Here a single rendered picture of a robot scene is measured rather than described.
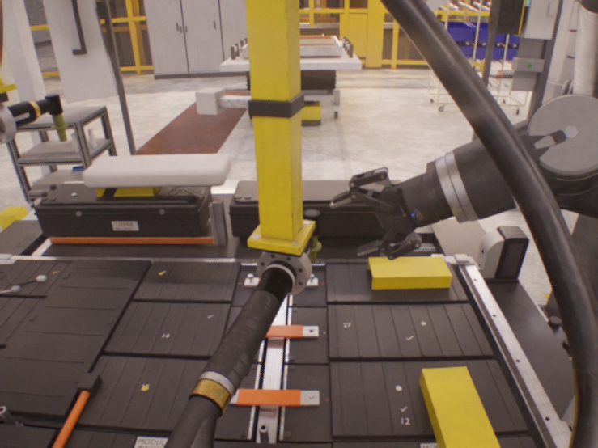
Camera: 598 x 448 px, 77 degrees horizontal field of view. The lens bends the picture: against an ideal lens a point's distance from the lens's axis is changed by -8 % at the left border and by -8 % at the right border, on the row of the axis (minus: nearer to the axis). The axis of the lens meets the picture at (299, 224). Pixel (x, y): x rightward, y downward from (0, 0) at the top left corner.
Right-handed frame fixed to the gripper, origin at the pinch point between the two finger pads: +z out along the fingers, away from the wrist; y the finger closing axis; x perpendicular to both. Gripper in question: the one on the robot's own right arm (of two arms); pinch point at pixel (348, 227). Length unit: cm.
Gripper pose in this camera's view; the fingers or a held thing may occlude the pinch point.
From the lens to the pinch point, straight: 66.6
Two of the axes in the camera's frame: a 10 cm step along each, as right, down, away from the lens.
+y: 4.9, 8.2, 3.0
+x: 2.9, -4.8, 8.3
